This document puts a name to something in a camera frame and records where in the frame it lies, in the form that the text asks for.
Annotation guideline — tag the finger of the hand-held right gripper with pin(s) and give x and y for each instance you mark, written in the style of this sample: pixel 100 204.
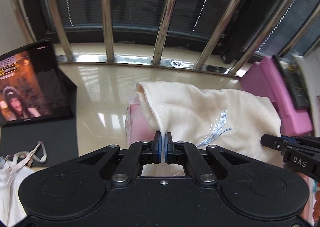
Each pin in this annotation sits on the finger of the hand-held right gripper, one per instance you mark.
pixel 271 141
pixel 292 139

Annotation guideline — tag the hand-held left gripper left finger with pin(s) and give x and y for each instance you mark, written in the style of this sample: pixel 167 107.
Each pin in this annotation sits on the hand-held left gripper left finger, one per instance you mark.
pixel 158 147

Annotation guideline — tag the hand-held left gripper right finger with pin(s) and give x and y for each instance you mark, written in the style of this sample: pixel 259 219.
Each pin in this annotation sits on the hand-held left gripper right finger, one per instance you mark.
pixel 168 147

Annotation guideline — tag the cream satin garment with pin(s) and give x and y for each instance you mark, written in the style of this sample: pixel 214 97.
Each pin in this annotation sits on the cream satin garment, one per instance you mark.
pixel 200 117

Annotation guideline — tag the person's right hand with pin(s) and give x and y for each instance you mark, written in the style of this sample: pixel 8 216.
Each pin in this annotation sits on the person's right hand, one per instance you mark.
pixel 317 199

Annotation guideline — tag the pink folded sheer garment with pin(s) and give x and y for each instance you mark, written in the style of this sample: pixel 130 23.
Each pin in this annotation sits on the pink folded sheer garment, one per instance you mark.
pixel 137 124

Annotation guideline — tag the bright pink foam lid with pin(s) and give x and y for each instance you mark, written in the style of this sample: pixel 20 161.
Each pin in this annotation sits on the bright pink foam lid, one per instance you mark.
pixel 275 92

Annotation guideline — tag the flat black box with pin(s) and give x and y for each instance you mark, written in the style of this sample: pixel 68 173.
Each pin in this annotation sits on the flat black box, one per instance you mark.
pixel 295 84

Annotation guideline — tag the metal window guard bars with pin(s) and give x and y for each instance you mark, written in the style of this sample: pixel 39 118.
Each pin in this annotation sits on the metal window guard bars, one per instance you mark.
pixel 108 17

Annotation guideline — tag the tablet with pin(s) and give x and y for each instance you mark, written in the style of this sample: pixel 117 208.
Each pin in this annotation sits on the tablet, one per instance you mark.
pixel 22 87

